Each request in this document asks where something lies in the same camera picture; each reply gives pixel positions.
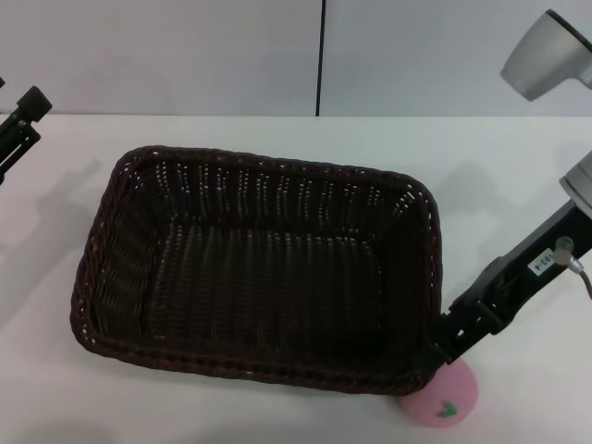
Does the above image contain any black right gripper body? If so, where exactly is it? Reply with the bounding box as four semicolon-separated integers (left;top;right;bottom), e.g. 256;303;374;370
479;199;592;321

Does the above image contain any pink peach toy ball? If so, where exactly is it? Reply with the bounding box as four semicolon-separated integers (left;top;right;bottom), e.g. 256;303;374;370
399;359;478;429

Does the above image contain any dark brown woven basket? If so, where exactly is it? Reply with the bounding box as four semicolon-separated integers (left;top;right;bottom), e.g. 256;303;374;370
68;144;446;399

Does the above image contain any grey gripper cable with plug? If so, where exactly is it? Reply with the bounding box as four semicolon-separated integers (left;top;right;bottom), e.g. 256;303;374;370
553;235;592;302

